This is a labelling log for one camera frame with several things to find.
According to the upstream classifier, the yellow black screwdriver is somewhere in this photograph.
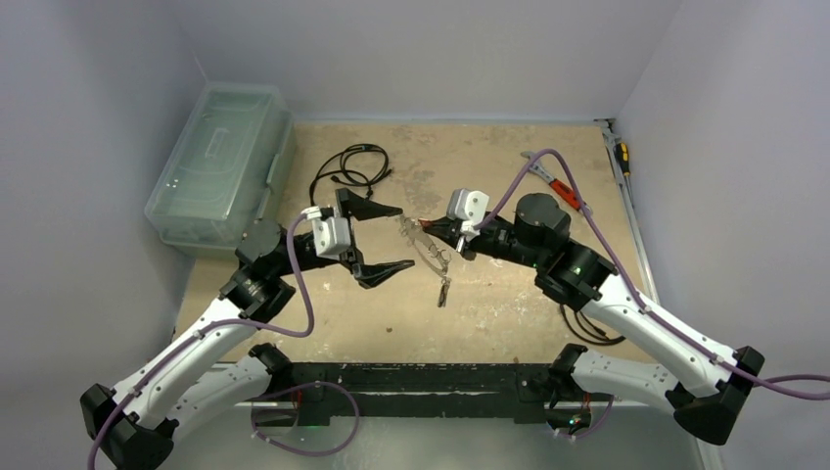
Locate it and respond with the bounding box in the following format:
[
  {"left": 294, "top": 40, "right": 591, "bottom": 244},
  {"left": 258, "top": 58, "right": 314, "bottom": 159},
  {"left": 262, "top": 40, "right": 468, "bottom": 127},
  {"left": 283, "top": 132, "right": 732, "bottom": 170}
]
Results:
[{"left": 614, "top": 141, "right": 631, "bottom": 182}]

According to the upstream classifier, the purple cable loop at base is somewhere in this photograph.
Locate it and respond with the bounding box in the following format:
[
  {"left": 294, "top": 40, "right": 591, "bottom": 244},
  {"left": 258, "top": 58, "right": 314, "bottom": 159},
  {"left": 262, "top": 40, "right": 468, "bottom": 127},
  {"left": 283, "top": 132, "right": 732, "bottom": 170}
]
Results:
[{"left": 250, "top": 377, "right": 362, "bottom": 456}]

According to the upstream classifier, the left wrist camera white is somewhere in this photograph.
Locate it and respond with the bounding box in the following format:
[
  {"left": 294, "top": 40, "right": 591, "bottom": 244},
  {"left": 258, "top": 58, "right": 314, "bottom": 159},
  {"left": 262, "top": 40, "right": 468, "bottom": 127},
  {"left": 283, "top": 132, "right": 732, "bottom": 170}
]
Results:
[{"left": 301, "top": 206, "right": 338, "bottom": 260}]

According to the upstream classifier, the black coiled usb cable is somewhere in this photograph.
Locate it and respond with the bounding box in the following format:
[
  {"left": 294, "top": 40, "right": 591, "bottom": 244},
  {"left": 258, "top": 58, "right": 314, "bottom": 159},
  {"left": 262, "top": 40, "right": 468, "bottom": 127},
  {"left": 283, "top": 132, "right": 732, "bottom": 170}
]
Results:
[{"left": 308, "top": 143, "right": 394, "bottom": 209}]

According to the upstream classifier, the grey metal key organiser ring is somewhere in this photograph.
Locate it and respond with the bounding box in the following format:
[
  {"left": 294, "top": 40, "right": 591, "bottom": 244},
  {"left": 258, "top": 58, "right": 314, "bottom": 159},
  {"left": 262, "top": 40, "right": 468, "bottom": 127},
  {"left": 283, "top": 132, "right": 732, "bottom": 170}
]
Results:
[{"left": 396, "top": 213, "right": 454, "bottom": 308}]

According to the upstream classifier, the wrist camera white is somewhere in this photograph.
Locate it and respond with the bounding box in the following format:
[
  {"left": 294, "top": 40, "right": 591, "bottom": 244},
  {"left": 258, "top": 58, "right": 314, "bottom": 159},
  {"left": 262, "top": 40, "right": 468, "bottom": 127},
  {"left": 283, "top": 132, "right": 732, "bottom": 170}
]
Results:
[
  {"left": 446, "top": 188, "right": 489, "bottom": 239},
  {"left": 301, "top": 206, "right": 338, "bottom": 260}
]

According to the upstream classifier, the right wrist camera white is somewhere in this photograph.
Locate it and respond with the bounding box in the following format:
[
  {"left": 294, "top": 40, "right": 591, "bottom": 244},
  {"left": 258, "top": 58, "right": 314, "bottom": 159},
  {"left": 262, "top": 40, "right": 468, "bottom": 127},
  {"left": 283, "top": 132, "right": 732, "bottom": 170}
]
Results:
[{"left": 446, "top": 188, "right": 489, "bottom": 239}]

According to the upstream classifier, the red handled adjustable wrench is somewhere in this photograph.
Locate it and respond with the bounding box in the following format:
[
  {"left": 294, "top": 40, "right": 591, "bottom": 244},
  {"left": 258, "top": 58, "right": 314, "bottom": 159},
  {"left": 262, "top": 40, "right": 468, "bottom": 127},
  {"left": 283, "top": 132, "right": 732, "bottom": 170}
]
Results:
[{"left": 521, "top": 151, "right": 591, "bottom": 214}]

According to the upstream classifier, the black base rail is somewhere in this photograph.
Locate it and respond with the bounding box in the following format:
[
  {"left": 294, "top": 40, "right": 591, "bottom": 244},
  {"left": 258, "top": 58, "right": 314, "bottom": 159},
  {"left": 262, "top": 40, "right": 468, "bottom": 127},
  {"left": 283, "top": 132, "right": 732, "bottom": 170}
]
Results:
[{"left": 240, "top": 359, "right": 611, "bottom": 426}]

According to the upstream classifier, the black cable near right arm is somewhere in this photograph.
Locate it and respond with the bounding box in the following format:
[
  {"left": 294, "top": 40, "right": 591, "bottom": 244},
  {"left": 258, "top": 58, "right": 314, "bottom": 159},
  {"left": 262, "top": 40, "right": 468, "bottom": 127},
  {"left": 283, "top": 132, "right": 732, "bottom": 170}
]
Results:
[{"left": 558, "top": 303, "right": 627, "bottom": 347}]

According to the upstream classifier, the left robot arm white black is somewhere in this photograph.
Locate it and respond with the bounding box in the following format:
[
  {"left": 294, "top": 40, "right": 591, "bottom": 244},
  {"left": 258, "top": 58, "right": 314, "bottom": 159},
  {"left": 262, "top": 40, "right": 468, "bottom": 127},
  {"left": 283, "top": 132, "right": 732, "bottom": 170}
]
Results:
[{"left": 80, "top": 189, "right": 411, "bottom": 469}]

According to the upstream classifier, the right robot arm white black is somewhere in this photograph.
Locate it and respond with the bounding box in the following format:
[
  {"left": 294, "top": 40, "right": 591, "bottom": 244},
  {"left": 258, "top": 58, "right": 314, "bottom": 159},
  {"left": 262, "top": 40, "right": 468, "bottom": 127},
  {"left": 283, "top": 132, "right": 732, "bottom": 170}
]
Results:
[{"left": 417, "top": 189, "right": 764, "bottom": 446}]

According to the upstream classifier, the clear plastic storage box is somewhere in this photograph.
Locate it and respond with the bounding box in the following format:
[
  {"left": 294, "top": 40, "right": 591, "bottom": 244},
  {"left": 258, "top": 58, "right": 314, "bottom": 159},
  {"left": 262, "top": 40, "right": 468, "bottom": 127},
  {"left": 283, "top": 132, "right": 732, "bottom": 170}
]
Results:
[{"left": 145, "top": 82, "right": 298, "bottom": 259}]

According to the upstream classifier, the aluminium frame rail right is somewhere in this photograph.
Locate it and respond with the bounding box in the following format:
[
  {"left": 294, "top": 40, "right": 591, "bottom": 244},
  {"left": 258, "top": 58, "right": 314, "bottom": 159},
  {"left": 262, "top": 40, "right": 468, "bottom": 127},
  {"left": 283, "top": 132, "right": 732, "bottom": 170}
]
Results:
[{"left": 594, "top": 118, "right": 661, "bottom": 304}]

